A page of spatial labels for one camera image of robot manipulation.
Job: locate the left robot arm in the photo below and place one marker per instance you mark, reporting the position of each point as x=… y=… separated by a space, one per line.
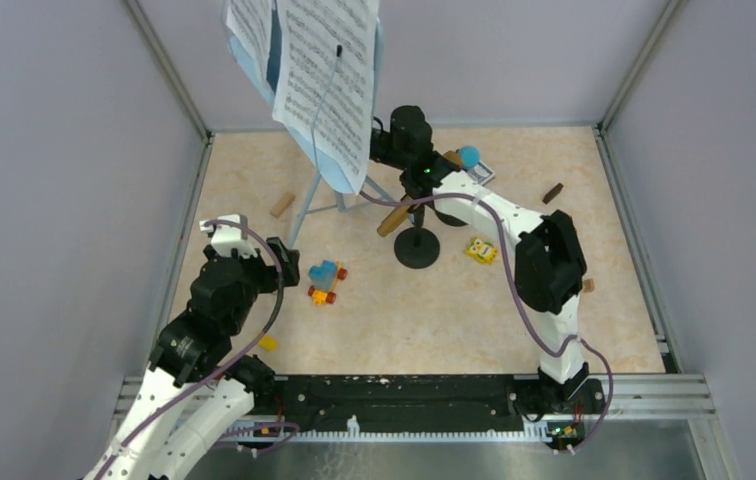
x=201 y=375

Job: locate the sheet music page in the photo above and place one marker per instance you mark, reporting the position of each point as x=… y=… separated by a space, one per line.
x=326 y=85
x=250 y=26

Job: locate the yellow toy brick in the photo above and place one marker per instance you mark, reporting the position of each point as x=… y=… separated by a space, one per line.
x=268 y=343

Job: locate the light wooden block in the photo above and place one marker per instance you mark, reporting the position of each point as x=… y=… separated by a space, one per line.
x=282 y=204

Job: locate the blue music stand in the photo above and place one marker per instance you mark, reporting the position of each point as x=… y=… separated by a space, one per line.
x=269 y=97

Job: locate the toy block car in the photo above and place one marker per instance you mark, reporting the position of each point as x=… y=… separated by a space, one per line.
x=324 y=278

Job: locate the blue card box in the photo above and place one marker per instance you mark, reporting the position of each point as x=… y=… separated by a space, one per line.
x=482 y=174

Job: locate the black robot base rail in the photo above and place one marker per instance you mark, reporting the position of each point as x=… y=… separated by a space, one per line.
x=422 y=403

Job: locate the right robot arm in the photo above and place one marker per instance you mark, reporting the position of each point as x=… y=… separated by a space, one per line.
x=542 y=253

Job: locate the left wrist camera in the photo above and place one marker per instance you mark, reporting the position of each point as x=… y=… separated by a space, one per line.
x=226 y=237

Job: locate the dark brown wooden block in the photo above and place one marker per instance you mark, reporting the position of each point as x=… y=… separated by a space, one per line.
x=551 y=194

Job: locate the yellow owl toy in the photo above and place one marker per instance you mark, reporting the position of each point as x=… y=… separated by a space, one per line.
x=481 y=251

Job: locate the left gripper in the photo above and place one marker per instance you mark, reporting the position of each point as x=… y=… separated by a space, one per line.
x=289 y=259

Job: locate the black microphone stand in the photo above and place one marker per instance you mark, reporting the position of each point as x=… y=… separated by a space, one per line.
x=417 y=247

